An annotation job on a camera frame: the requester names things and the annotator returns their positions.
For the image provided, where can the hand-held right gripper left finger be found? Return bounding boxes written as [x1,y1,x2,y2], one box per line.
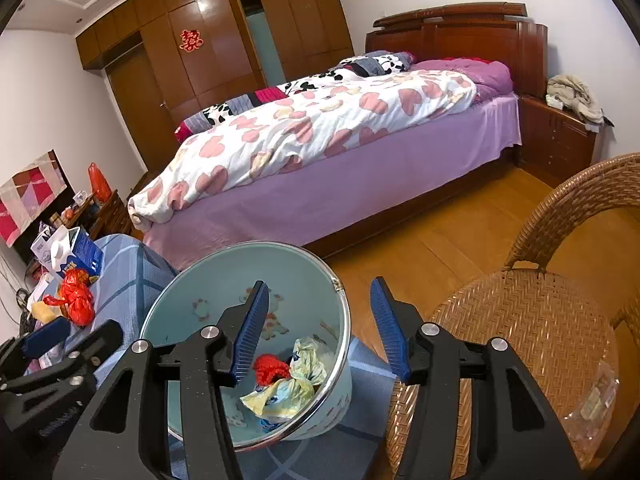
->
[52,280,271,480]

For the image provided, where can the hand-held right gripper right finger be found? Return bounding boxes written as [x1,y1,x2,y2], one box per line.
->
[369,276,584,480]

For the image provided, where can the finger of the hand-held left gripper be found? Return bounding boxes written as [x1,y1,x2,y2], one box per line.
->
[0,319,124,397]
[0,317,71,377]

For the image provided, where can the yellow snack wrapper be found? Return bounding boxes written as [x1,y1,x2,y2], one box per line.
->
[30,300,66,324]

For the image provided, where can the red foam fruit net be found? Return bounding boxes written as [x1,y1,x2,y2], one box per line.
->
[252,354,294,386]

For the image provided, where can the red plastic bag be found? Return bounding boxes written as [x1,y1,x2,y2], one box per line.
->
[42,267,96,325]

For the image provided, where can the pale green plastic bag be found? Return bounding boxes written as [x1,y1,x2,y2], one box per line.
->
[240,337,329,421]

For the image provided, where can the light blue enamel bucket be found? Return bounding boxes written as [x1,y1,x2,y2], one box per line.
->
[139,241,354,454]

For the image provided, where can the white milk carton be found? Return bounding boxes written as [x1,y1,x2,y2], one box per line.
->
[31,230,57,272]

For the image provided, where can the blue milk carton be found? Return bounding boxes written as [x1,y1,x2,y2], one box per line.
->
[50,225,104,281]

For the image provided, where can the brown wicker chair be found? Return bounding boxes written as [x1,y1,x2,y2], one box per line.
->
[387,152,640,480]

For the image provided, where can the television with red-white cover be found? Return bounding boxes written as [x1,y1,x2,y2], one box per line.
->
[0,150,69,249]

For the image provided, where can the wooden bed with purple sheet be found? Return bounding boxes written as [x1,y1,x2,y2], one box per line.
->
[129,2,551,272]

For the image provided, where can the orange plastic bag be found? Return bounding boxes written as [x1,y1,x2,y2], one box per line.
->
[88,162,112,204]

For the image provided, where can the white heart print quilt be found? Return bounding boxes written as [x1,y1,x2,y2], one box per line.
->
[127,70,479,229]

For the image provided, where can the clear plastic bag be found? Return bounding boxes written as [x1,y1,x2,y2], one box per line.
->
[560,360,622,457]

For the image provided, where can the brown wooden door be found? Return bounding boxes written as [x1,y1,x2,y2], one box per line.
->
[105,50,166,171]

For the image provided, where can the wooden nightstand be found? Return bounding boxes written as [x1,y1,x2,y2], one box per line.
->
[517,92,599,189]

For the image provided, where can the patchwork cow print blanket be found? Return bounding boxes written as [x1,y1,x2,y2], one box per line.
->
[175,51,417,144]

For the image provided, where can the purple blanket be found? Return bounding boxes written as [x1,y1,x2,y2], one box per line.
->
[412,58,515,106]

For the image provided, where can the grey crumpled clothes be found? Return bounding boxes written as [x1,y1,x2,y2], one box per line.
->
[546,74,606,124]

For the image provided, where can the brown wooden wardrobe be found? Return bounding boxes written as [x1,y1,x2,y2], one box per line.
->
[75,0,356,112]

